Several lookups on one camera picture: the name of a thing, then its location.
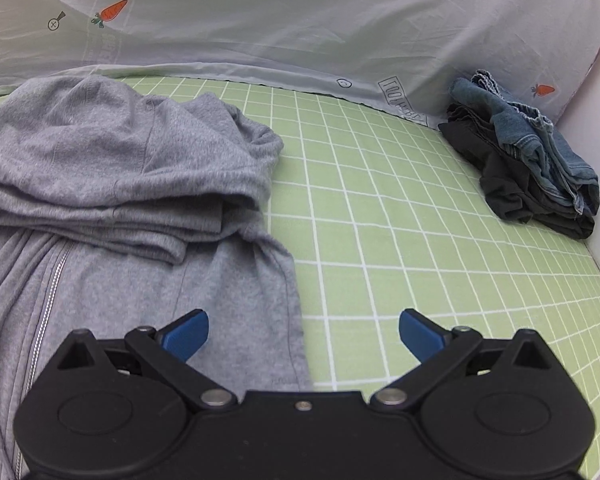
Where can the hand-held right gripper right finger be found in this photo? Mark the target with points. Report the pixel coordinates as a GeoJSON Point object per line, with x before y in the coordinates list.
{"type": "Point", "coordinates": [420, 335]}

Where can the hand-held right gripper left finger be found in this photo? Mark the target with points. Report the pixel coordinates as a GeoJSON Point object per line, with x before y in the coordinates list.
{"type": "Point", "coordinates": [187, 335]}

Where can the grey zip hoodie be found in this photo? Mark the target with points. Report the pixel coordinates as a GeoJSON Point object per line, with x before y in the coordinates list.
{"type": "Point", "coordinates": [105, 160]}

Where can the green checked bed sheet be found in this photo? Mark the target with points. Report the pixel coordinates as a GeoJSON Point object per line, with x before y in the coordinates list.
{"type": "Point", "coordinates": [380, 210]}

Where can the black garment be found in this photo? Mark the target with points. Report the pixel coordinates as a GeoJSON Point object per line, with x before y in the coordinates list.
{"type": "Point", "coordinates": [505, 195]}

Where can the blue jeans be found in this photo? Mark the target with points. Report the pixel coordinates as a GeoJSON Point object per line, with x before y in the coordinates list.
{"type": "Point", "coordinates": [530, 130]}

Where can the carrot print quilt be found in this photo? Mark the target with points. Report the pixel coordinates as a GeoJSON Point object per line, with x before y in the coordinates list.
{"type": "Point", "coordinates": [280, 20]}

